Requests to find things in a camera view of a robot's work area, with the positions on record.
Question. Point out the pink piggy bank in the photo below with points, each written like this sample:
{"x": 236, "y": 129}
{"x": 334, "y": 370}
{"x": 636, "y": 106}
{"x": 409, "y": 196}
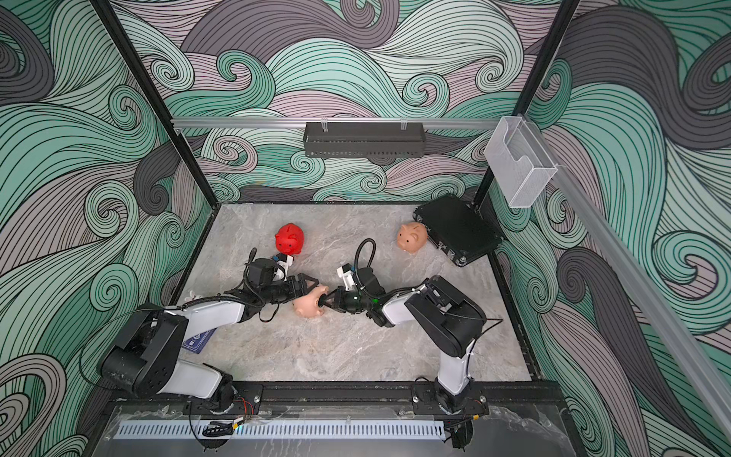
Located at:
{"x": 307, "y": 306}
{"x": 412, "y": 237}

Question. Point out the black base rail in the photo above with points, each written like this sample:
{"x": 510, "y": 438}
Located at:
{"x": 420, "y": 397}

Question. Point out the black case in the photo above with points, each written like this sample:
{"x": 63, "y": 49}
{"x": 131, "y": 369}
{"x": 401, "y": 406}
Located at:
{"x": 457, "y": 230}

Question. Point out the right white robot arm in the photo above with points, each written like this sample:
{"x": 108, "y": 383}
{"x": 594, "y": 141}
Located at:
{"x": 452, "y": 321}

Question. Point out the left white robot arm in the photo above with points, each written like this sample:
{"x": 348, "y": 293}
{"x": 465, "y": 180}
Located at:
{"x": 144, "y": 357}

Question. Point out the aluminium back rail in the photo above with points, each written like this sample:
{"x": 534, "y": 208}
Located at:
{"x": 261, "y": 122}

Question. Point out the black wall tray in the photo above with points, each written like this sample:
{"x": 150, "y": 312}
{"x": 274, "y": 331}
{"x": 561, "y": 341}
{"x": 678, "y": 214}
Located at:
{"x": 380, "y": 142}

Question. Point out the aluminium rail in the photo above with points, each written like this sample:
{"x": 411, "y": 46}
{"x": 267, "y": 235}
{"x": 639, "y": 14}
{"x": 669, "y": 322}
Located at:
{"x": 261, "y": 122}
{"x": 586, "y": 198}

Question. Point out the white slotted cable duct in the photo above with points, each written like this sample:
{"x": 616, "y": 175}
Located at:
{"x": 285, "y": 429}

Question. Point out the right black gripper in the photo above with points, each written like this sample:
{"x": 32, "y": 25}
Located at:
{"x": 337, "y": 305}

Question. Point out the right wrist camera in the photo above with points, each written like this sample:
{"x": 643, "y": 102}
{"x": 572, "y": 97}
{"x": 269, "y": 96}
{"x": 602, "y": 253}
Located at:
{"x": 346, "y": 274}

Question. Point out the clear acrylic wall holder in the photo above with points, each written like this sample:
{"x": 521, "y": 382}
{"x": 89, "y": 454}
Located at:
{"x": 521, "y": 161}

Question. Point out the blue card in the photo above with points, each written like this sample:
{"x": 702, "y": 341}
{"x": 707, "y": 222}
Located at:
{"x": 197, "y": 343}

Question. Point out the red piggy bank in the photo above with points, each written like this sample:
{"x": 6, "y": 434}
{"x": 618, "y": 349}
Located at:
{"x": 290, "y": 239}

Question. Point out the aluminium right rail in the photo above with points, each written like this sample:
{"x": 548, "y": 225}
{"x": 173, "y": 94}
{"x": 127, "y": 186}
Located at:
{"x": 586, "y": 198}

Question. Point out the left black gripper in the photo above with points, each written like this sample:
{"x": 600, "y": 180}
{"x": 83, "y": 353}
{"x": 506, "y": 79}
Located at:
{"x": 302, "y": 280}

